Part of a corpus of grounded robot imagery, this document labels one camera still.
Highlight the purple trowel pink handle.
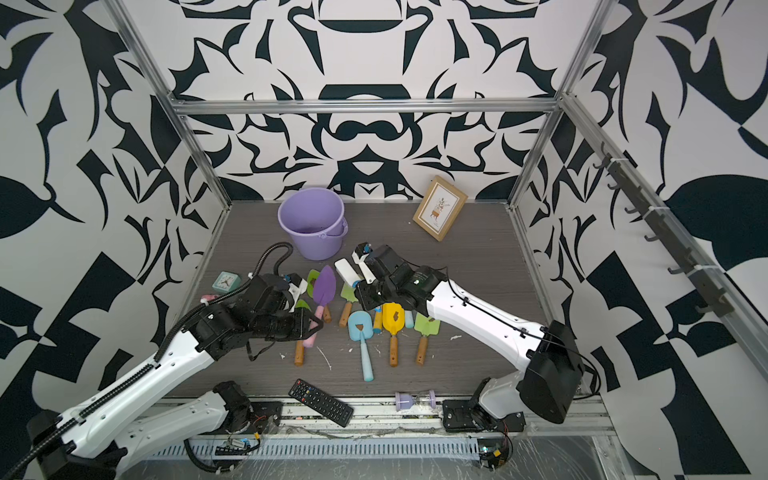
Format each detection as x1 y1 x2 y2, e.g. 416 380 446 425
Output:
302 265 336 348

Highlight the white blue cleaning brush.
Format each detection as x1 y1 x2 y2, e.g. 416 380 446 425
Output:
334 258 364 288

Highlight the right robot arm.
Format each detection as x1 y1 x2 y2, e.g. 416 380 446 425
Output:
355 266 586 430

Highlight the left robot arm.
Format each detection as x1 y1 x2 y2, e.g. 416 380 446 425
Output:
4 242 321 479

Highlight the light blue pointed trowel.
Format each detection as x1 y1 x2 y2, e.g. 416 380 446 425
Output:
405 310 415 329

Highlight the green pointed trowel front row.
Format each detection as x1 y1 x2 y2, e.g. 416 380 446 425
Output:
294 299 309 366

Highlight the green pointed trowel row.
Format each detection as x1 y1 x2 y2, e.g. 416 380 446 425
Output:
294 299 309 366
306 269 320 298

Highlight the yellow scoop trowel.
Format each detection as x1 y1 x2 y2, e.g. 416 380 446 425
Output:
382 302 405 367

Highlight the light green small trowel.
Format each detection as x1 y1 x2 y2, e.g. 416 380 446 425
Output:
414 313 441 366

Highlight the light blue scoop trowel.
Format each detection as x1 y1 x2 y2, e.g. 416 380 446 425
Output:
347 311 374 382

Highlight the light green square trowel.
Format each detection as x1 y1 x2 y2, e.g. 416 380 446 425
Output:
339 284 357 327

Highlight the green pointed trowel back row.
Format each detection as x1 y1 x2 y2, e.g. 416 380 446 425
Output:
306 269 320 298

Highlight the purple plastic bucket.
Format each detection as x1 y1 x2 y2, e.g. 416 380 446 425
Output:
278 188 349 261

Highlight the small teal alarm clock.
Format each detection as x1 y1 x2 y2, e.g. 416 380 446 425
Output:
212 271 242 295

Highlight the black remote control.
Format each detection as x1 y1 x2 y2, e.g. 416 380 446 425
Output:
288 379 354 428

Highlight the purple sand timer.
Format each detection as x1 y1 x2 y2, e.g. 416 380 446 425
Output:
394 390 437 411

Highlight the green trowel yellow handle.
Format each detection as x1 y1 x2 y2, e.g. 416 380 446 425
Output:
373 306 383 334

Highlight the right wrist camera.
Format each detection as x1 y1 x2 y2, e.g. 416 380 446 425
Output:
352 242 376 284

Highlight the wooden picture frame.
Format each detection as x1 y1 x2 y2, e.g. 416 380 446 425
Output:
413 176 468 241

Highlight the wall hook rail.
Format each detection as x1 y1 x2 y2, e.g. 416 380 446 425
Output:
598 153 735 317

